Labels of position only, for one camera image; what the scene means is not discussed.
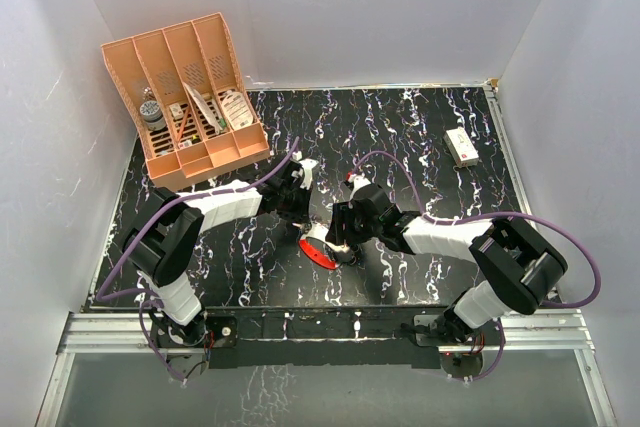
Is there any round grey tin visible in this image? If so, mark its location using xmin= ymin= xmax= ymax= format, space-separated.
xmin=139 ymin=100 xmax=166 ymax=131

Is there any small white card box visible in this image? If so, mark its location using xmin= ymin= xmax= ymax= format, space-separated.
xmin=169 ymin=103 xmax=184 ymax=121

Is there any orange pencil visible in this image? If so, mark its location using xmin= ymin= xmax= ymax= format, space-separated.
xmin=176 ymin=106 xmax=192 ymax=144

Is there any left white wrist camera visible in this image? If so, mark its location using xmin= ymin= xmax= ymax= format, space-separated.
xmin=292 ymin=158 xmax=318 ymax=191

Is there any white paper packet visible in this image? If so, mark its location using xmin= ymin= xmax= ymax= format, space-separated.
xmin=183 ymin=82 xmax=226 ymax=134

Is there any white blister pack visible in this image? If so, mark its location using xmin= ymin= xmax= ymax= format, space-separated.
xmin=221 ymin=90 xmax=254 ymax=130

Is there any small white cardboard box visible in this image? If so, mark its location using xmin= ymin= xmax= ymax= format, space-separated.
xmin=444 ymin=127 xmax=479 ymax=168

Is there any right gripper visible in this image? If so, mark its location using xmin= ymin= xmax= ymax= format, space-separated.
xmin=326 ymin=201 xmax=382 ymax=246

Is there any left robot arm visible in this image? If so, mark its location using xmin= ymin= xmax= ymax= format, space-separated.
xmin=114 ymin=158 xmax=318 ymax=346

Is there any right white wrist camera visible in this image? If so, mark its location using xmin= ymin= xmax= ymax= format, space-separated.
xmin=345 ymin=173 xmax=371 ymax=199

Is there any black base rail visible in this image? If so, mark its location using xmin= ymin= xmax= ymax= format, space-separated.
xmin=149 ymin=304 xmax=506 ymax=371

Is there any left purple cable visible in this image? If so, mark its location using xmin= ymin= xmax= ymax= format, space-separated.
xmin=94 ymin=135 xmax=301 ymax=383

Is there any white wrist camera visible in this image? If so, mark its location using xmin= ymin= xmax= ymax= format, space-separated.
xmin=345 ymin=173 xmax=371 ymax=199
xmin=292 ymin=158 xmax=318 ymax=191

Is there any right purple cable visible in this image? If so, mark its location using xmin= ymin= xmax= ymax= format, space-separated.
xmin=347 ymin=150 xmax=602 ymax=382

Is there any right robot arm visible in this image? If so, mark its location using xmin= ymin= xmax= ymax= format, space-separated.
xmin=326 ymin=184 xmax=568 ymax=344

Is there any purple cable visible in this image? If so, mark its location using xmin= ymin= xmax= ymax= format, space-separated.
xmin=94 ymin=135 xmax=301 ymax=383
xmin=347 ymin=150 xmax=602 ymax=382

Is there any orange plastic desk organizer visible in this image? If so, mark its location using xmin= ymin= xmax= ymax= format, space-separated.
xmin=102 ymin=13 xmax=270 ymax=191

